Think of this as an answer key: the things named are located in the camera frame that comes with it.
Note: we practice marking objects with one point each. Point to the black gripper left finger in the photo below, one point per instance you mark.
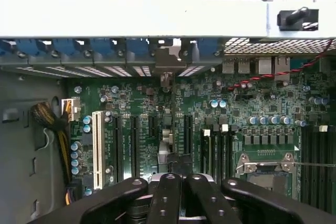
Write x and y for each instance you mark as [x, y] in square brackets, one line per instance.
[166, 200]

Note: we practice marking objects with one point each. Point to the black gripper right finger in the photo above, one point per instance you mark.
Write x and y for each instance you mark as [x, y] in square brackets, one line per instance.
[207, 203]

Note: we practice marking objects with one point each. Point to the black RAM slot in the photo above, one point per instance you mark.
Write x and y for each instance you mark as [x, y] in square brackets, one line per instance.
[226, 150]
[216, 153]

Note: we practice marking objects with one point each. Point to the long black expansion slot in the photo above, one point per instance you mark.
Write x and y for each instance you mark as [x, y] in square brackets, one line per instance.
[187, 134]
[117, 148]
[135, 145]

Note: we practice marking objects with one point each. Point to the metal CPU socket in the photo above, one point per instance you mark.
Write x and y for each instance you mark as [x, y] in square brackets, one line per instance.
[265, 174]

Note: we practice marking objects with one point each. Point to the short black expansion slot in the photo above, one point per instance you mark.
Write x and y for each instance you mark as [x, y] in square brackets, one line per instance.
[153, 127]

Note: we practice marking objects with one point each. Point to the white PCI expansion slot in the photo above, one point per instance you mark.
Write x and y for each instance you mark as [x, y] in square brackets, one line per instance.
[97, 150]

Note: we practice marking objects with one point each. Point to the thin metal locking lever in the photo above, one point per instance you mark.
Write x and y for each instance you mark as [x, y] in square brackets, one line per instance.
[315, 165]

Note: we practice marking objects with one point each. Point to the black RAM slot bank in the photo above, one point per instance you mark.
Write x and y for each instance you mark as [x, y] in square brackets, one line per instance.
[319, 166]

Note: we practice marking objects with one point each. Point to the green motherboard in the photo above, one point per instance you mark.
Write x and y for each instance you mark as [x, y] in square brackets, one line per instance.
[262, 98]

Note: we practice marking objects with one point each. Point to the white power connector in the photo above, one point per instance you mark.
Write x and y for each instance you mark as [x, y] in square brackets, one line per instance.
[71, 109]

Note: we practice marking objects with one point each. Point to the silver rear port block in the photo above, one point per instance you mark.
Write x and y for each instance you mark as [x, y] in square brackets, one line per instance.
[257, 65]

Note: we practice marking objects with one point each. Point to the blue slot retention clip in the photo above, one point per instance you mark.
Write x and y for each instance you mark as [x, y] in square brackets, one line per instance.
[64, 47]
[6, 47]
[102, 47]
[137, 47]
[208, 45]
[27, 47]

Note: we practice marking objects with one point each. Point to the grey open PC case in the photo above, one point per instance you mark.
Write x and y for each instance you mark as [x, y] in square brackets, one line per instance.
[131, 11]

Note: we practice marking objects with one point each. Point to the black case latch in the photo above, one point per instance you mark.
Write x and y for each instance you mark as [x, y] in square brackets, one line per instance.
[298, 18]

